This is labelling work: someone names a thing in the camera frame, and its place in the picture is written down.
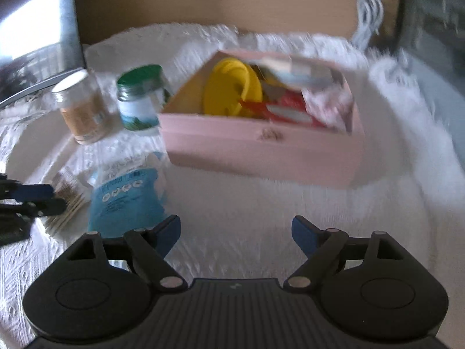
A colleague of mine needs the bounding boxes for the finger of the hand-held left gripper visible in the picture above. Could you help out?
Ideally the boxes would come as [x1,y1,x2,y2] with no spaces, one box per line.
[0,174,56,204]
[0,198,68,227]

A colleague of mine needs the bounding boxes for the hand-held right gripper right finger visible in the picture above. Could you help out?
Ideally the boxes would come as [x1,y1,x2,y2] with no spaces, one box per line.
[283,215,401,293]

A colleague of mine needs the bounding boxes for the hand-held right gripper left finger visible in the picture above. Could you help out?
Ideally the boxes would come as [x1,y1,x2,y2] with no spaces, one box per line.
[65,215,188,293]

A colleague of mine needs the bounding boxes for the clear packet of cotton swabs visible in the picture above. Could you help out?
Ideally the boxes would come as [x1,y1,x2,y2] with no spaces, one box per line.
[45,167,92,234]

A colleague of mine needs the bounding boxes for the blue packet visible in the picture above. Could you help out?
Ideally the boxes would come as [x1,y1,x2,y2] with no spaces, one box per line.
[87,153,170,239]

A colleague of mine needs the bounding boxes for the pink box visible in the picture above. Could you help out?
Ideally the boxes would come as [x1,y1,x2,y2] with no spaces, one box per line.
[159,49,366,190]

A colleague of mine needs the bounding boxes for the red packet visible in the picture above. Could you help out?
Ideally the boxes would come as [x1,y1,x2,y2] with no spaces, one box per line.
[240,91,328,129]

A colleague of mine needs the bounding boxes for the pink and white patterned packet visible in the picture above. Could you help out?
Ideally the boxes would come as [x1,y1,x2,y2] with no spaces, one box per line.
[303,79,351,132]

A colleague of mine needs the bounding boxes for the white textured bedspread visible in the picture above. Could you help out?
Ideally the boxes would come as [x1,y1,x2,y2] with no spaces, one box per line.
[0,24,465,349]

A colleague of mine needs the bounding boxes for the clear jar with beige contents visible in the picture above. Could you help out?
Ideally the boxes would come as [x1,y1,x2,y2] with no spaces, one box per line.
[51,70,110,146]

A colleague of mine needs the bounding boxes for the green-lidded jar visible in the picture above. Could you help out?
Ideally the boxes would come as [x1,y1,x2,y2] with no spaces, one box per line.
[116,65,172,132]

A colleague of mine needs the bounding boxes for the yellow round lid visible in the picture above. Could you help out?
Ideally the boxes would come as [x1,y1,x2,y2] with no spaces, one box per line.
[203,58,263,117]

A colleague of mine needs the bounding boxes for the grey flat packet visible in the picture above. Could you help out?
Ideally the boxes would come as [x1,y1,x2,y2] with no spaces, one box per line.
[251,54,344,88]

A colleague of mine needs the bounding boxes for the black television screen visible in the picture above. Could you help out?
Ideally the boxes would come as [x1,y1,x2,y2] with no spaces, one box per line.
[0,0,86,108]

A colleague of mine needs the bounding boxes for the white cable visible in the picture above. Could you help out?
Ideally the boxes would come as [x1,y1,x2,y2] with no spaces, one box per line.
[350,0,384,50]

